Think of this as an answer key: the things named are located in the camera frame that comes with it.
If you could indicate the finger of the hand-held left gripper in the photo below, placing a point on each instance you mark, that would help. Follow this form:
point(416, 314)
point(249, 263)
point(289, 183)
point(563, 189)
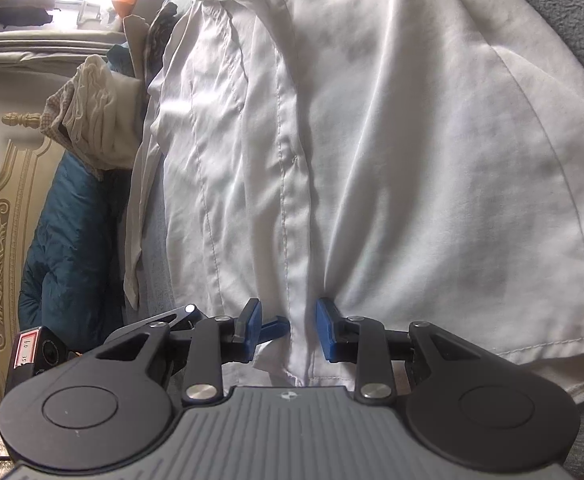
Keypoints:
point(277, 329)
point(187, 312)

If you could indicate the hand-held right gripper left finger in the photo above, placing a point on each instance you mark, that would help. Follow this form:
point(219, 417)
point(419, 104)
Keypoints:
point(254, 327)

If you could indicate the blue jeans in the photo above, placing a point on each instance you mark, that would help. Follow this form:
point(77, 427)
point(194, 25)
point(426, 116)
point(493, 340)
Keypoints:
point(119, 60)

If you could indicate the beige checkered garment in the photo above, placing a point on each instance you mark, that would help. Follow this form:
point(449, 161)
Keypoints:
point(54, 120)

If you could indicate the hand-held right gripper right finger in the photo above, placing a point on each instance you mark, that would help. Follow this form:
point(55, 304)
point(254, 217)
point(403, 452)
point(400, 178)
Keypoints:
point(327, 330)

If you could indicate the dark plaid shirt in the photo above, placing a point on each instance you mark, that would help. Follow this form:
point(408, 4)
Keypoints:
point(162, 30)

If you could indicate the khaki garment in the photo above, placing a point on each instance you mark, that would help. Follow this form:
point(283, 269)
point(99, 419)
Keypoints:
point(134, 45)

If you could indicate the white button-up shirt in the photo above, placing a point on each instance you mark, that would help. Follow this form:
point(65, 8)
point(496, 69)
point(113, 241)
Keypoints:
point(371, 160)

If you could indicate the cream carved headboard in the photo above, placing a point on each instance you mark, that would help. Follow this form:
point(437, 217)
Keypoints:
point(2, 240)

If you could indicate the blue quilt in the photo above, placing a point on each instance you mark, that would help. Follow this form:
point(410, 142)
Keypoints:
point(67, 240)

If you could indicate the black cushion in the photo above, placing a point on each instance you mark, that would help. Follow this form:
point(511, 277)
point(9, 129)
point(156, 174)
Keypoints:
point(17, 16)

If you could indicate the pile of folded clothes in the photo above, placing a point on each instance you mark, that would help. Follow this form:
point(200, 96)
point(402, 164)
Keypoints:
point(107, 115)

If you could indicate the grey bed blanket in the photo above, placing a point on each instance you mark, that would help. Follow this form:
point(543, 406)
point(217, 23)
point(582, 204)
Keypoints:
point(571, 35)

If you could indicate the white plastic bag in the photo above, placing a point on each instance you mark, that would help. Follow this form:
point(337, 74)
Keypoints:
point(92, 12)

